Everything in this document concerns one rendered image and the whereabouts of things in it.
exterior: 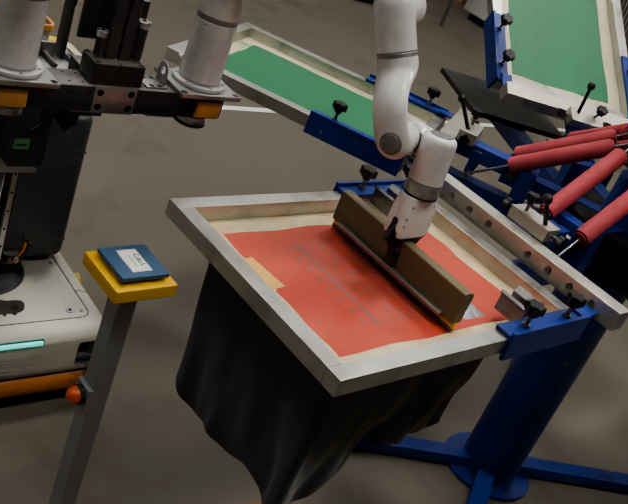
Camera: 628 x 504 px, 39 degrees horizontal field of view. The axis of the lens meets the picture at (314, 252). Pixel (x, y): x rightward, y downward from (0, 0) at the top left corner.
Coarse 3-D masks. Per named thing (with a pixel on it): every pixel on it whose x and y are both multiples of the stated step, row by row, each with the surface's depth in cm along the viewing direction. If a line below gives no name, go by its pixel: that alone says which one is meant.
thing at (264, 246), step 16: (240, 240) 186; (256, 240) 188; (272, 240) 191; (288, 240) 193; (304, 240) 196; (432, 240) 220; (256, 256) 183; (272, 256) 185; (288, 256) 187; (432, 256) 212; (448, 256) 215; (272, 272) 179; (288, 272) 182; (304, 272) 184; (288, 288) 176
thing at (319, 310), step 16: (464, 272) 210; (304, 288) 178; (320, 288) 181; (480, 288) 206; (496, 288) 209; (304, 304) 173; (320, 304) 175; (336, 304) 177; (480, 304) 199; (304, 320) 168; (320, 320) 170; (336, 320) 172; (352, 320) 174; (416, 320) 183; (432, 320) 185; (464, 320) 190; (480, 320) 193; (496, 320) 195; (320, 336) 166; (336, 336) 168; (352, 336) 169; (368, 336) 171; (384, 336) 173; (400, 336) 176; (416, 336) 178; (432, 336) 180; (336, 352) 163; (352, 352) 165
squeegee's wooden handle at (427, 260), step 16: (352, 192) 202; (336, 208) 204; (352, 208) 200; (368, 208) 198; (352, 224) 200; (368, 224) 196; (384, 224) 194; (368, 240) 197; (384, 240) 193; (400, 256) 190; (416, 256) 187; (400, 272) 191; (416, 272) 187; (432, 272) 184; (448, 272) 184; (432, 288) 184; (448, 288) 181; (464, 288) 180; (448, 304) 182; (464, 304) 180; (448, 320) 182
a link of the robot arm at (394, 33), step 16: (384, 0) 173; (400, 0) 173; (416, 0) 177; (384, 16) 174; (400, 16) 174; (416, 16) 179; (384, 32) 175; (400, 32) 175; (384, 48) 176; (400, 48) 175; (416, 48) 178
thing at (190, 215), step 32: (320, 192) 211; (192, 224) 178; (448, 224) 225; (224, 256) 171; (480, 256) 218; (256, 288) 165; (512, 288) 212; (544, 288) 209; (288, 320) 159; (320, 352) 154; (416, 352) 165; (448, 352) 169; (480, 352) 177; (352, 384) 152
